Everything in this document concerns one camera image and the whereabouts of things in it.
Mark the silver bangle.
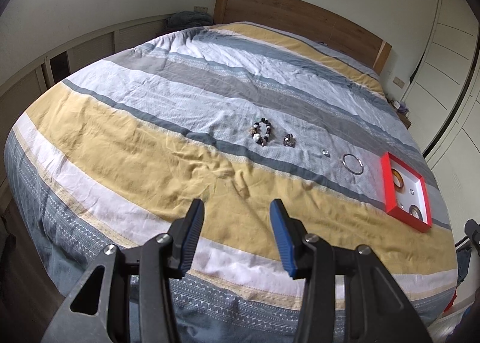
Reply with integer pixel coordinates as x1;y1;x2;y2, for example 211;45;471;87
341;153;365;176

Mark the beaded bracelet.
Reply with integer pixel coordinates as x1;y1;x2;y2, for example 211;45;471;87
250;116;275;148

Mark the red jewelry box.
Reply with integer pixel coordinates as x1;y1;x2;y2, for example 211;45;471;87
381;152;432;233

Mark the amber bangle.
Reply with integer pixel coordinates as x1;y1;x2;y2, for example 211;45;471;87
391;168;404;192

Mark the striped bed duvet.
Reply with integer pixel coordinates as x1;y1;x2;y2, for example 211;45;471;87
4;22;457;342

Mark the white wardrobe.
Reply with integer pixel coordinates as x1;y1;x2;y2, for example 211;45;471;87
403;0;479;237

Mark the wooden nightstand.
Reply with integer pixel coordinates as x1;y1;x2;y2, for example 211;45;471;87
389;99;412;130

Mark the dark blue clothes pile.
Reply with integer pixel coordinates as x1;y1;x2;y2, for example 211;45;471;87
166;11;214;32

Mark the wooden headboard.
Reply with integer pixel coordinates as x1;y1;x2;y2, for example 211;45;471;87
213;0;391;74

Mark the wall switch plate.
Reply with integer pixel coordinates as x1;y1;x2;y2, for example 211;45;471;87
393;77;405;89

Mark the low wall cabinet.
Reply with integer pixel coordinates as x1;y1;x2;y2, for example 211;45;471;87
0;14;173;194

